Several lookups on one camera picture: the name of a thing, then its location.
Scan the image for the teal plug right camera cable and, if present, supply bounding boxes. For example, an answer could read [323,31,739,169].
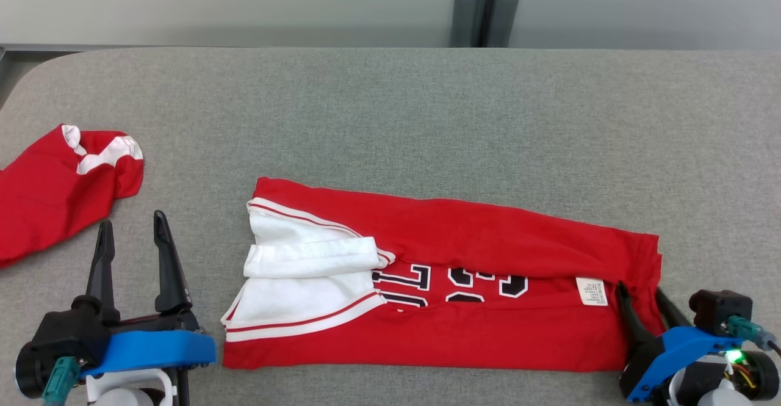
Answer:
[725,315,781,358]

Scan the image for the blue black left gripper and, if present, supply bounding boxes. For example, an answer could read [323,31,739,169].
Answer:
[81,210,217,406]

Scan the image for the red Bulls 23 jersey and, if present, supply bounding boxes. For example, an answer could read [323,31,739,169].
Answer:
[220,176,665,372]

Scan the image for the teal plug camera cable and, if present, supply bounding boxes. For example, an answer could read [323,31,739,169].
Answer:
[41,356,82,406]
[725,315,781,358]

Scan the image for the teal plug left camera cable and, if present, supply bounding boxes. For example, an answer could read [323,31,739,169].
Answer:
[41,356,82,406]

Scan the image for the red shorts white trim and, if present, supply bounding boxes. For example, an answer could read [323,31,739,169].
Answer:
[0,124,145,270]

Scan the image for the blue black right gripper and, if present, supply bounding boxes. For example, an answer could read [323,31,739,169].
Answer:
[614,280,736,403]

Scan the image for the grey partition post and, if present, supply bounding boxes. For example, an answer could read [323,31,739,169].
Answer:
[450,0,521,49]

